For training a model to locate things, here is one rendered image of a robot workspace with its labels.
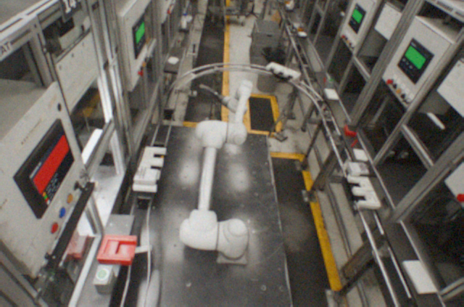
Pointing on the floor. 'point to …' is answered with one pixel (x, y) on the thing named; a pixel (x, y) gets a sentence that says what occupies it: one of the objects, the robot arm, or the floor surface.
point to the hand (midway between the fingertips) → (204, 89)
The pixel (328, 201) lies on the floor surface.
